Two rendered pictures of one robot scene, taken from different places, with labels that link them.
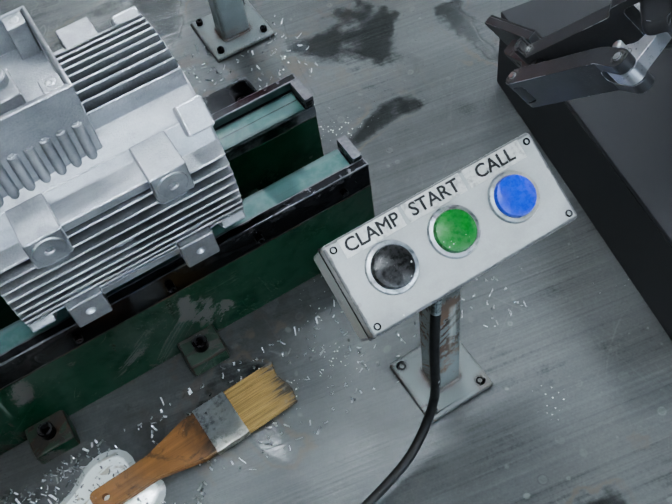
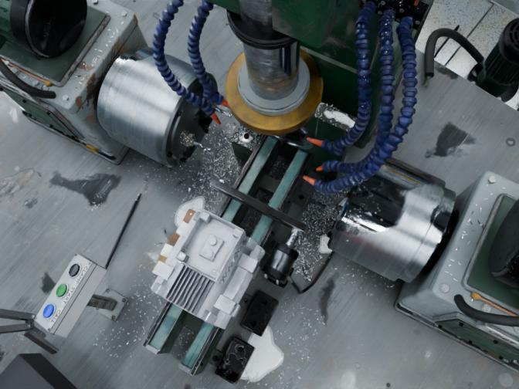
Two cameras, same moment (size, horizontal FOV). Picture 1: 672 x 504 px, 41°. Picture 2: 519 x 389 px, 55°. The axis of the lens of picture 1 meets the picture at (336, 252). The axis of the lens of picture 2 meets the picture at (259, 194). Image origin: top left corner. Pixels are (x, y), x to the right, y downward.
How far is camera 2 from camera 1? 0.96 m
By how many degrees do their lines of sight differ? 49
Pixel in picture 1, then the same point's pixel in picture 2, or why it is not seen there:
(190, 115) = (157, 286)
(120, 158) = (176, 265)
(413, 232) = (72, 282)
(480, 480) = not seen: hidden behind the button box
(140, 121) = (174, 278)
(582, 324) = (72, 346)
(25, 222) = (187, 228)
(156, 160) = (161, 268)
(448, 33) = not seen: outside the picture
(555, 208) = (39, 316)
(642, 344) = not seen: hidden behind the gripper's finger
